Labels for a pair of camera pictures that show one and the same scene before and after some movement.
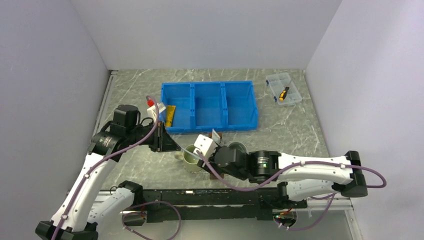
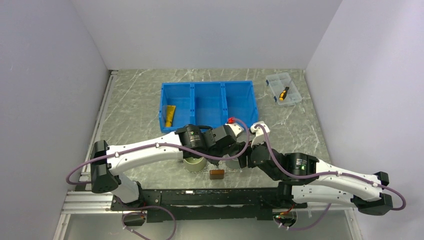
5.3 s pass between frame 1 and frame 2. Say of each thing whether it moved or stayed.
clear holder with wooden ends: stayed
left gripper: moved
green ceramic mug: stayed
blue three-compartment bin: stayed
